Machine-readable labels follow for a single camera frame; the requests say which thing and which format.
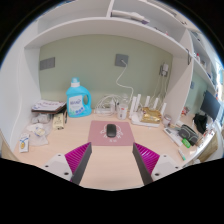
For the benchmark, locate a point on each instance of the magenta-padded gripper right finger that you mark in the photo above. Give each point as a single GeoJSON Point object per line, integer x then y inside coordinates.
{"type": "Point", "coordinates": [166, 165]}

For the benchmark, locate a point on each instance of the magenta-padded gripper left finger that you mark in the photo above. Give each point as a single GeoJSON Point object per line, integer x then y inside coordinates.
{"type": "Point", "coordinates": [56, 164]}

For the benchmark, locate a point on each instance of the black computer mouse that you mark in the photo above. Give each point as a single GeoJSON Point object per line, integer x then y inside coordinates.
{"type": "Point", "coordinates": [111, 130]}

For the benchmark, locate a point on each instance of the pink mouse pad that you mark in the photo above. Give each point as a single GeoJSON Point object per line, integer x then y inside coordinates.
{"type": "Point", "coordinates": [96, 140]}

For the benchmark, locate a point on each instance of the clear plastic bag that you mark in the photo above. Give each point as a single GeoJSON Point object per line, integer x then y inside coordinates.
{"type": "Point", "coordinates": [40, 140]}

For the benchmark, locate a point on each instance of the white flat device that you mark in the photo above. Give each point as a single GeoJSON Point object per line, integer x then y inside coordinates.
{"type": "Point", "coordinates": [172, 136]}

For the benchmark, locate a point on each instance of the green marker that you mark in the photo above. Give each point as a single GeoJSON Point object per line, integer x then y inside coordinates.
{"type": "Point", "coordinates": [186, 143]}

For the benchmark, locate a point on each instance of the grey pouch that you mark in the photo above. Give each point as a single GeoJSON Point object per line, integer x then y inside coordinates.
{"type": "Point", "coordinates": [188, 134]}

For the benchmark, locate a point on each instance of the white sachet with yellow print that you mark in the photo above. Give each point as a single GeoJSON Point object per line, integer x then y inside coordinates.
{"type": "Point", "coordinates": [24, 142]}

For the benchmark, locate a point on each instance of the small yellow box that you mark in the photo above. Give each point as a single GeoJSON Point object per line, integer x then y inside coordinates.
{"type": "Point", "coordinates": [58, 121]}

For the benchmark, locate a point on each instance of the black pen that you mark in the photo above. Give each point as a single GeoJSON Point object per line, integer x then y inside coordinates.
{"type": "Point", "coordinates": [65, 117]}

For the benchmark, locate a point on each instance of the silver foil packet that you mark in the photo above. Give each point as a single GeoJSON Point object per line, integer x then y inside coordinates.
{"type": "Point", "coordinates": [41, 118]}

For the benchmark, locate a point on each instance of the gold snack bag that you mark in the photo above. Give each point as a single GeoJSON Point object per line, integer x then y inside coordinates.
{"type": "Point", "coordinates": [150, 115]}

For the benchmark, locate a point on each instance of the black bag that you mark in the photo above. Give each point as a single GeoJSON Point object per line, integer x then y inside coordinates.
{"type": "Point", "coordinates": [201, 123]}

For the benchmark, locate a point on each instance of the blue detergent bottle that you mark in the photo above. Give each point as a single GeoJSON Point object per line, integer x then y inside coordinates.
{"type": "Point", "coordinates": [76, 103]}

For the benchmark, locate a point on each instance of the white router with antennas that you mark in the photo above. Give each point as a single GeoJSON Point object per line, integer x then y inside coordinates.
{"type": "Point", "coordinates": [133, 106]}

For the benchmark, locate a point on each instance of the clear plastic bottle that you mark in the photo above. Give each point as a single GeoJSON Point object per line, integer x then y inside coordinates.
{"type": "Point", "coordinates": [122, 110]}

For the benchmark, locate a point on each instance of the white power strip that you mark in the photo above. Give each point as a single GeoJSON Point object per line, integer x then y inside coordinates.
{"type": "Point", "coordinates": [103, 111]}

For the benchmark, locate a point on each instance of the black monitor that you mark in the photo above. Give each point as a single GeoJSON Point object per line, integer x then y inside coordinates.
{"type": "Point", "coordinates": [210, 105]}

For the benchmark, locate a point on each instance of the white charger block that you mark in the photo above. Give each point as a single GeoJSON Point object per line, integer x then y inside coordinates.
{"type": "Point", "coordinates": [113, 106]}

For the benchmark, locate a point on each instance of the white shelf unit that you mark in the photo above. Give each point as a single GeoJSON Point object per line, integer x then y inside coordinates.
{"type": "Point", "coordinates": [100, 28]}

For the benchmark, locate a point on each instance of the white wall charger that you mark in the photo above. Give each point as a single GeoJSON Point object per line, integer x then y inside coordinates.
{"type": "Point", "coordinates": [164, 68]}

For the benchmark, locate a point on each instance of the grey wall plate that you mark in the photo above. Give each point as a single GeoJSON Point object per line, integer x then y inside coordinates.
{"type": "Point", "coordinates": [47, 63]}

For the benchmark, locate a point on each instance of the grey wall socket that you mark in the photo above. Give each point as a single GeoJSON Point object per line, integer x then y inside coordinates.
{"type": "Point", "coordinates": [119, 60]}

